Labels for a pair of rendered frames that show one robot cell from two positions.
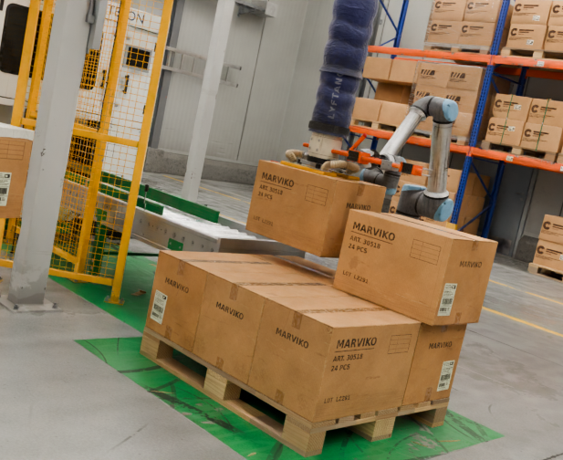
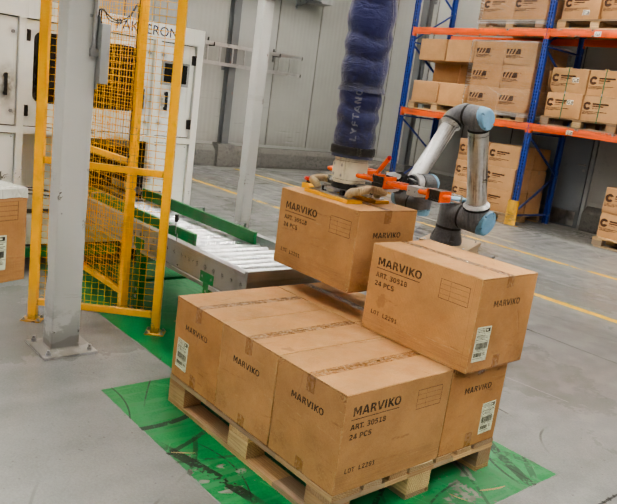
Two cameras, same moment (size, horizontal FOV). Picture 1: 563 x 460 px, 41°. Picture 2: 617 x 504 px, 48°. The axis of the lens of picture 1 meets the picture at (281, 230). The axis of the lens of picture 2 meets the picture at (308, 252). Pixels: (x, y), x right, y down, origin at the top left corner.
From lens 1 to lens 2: 0.71 m
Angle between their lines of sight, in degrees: 7
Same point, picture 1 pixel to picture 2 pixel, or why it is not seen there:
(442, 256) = (472, 298)
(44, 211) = (68, 255)
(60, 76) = (69, 116)
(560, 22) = not seen: outside the picture
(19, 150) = (12, 210)
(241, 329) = (258, 387)
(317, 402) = (336, 475)
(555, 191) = not seen: outside the picture
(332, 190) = (355, 222)
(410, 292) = (440, 336)
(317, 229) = (343, 263)
